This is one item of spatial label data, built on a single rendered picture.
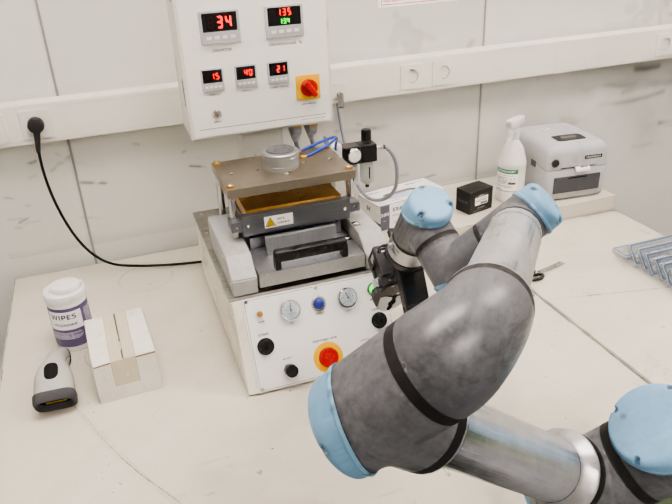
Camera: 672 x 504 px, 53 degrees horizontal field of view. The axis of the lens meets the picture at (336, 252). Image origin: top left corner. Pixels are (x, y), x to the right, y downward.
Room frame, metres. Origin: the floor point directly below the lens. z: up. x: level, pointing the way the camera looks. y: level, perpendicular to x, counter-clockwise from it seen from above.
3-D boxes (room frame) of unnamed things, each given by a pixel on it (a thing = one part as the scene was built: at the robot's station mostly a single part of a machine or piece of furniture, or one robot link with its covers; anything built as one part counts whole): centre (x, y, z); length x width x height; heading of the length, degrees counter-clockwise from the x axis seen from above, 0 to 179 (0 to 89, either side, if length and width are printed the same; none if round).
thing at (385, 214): (1.78, -0.20, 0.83); 0.23 x 0.12 x 0.07; 118
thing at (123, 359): (1.15, 0.45, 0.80); 0.19 x 0.13 x 0.09; 19
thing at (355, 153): (1.55, -0.06, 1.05); 0.15 x 0.05 x 0.15; 108
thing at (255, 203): (1.36, 0.10, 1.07); 0.22 x 0.17 x 0.10; 108
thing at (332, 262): (1.31, 0.09, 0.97); 0.30 x 0.22 x 0.08; 18
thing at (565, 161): (1.95, -0.69, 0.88); 0.25 x 0.20 x 0.17; 13
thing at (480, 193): (1.80, -0.41, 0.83); 0.09 x 0.06 x 0.07; 122
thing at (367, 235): (1.33, -0.05, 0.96); 0.26 x 0.05 x 0.07; 18
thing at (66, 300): (1.27, 0.59, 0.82); 0.09 x 0.09 x 0.15
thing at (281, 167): (1.39, 0.10, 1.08); 0.31 x 0.24 x 0.13; 108
